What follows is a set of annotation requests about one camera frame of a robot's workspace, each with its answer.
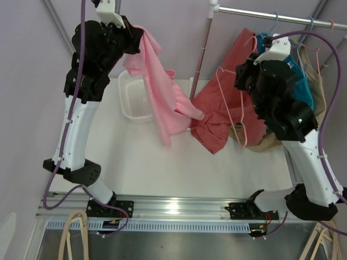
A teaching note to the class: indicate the beige tubes lower right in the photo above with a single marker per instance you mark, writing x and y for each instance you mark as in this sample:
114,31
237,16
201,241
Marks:
322,243

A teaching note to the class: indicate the red t shirt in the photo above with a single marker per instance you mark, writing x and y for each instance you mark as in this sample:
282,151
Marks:
213,131

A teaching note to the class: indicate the pink hanger at rail end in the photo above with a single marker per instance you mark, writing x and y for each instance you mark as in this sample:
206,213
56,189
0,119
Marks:
317,49

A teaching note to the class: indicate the white slotted cable duct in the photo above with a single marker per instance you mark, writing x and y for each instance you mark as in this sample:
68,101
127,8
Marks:
166,226

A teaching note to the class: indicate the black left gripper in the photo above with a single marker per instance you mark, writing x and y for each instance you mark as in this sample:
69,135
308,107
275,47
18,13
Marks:
132,35

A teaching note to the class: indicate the metal clothes rack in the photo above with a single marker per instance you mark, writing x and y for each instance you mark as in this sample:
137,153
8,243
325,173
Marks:
214,7

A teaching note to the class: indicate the beige tubes lower left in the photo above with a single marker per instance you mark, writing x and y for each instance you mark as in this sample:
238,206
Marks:
79,216

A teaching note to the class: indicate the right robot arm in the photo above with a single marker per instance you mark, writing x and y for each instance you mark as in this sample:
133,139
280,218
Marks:
269,85

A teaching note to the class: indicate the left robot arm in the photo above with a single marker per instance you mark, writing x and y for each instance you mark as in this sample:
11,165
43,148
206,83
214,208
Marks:
98,48

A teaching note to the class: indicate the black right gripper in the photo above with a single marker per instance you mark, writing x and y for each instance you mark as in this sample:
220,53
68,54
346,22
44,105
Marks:
243,70

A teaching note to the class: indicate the teal t shirt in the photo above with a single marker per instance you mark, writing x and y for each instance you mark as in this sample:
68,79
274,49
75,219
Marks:
301,89

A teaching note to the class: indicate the white perforated plastic basket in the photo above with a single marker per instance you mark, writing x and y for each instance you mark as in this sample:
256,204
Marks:
133,98

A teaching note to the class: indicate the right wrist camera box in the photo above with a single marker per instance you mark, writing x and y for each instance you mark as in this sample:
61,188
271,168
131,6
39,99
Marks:
278,49

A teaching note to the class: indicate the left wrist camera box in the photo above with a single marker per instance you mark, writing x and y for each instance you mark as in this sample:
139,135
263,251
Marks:
108,12

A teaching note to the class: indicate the pink wire hanger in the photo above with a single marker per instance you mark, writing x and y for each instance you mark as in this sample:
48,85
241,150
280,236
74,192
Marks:
238,106

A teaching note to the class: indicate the beige t shirt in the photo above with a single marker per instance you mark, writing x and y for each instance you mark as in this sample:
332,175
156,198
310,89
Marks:
269,141

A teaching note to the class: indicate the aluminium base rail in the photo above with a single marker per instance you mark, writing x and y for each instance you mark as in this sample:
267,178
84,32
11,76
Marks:
153,208

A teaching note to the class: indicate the pink t shirt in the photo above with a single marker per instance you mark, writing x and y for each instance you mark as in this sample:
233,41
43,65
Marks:
171,108

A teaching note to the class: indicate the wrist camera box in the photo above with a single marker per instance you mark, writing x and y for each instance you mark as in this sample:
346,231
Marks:
278,49
108,12

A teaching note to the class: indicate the beige tubes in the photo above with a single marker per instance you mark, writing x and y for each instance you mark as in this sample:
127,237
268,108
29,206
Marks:
79,216
322,243

